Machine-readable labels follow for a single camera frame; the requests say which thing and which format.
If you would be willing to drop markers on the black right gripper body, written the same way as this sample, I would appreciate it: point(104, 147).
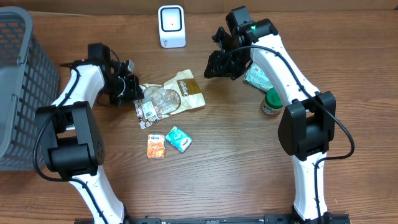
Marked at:
point(239, 61)

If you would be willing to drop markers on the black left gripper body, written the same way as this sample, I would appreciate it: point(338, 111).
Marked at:
point(116, 89)

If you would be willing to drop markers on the light green tissue pack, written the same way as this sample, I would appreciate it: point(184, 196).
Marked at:
point(257, 78)

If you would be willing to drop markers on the beige brown snack pouch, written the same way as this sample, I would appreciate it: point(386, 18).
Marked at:
point(175, 96)

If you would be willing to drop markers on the orange tissue pack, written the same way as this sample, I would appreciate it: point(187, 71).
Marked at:
point(156, 146)

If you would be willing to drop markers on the green lid jar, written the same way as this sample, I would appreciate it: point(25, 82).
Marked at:
point(271, 103)

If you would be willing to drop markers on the teal tissue pack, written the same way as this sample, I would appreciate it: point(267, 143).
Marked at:
point(179, 139)

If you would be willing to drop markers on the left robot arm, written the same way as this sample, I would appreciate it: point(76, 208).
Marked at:
point(69, 147)

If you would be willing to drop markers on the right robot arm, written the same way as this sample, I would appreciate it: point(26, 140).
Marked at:
point(307, 124)

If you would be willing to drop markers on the white barcode scanner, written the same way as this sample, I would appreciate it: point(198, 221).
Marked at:
point(171, 21)

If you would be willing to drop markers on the grey plastic shopping basket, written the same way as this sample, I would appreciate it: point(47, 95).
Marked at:
point(29, 80)

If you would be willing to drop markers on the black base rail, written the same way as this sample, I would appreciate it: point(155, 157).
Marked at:
point(267, 219)

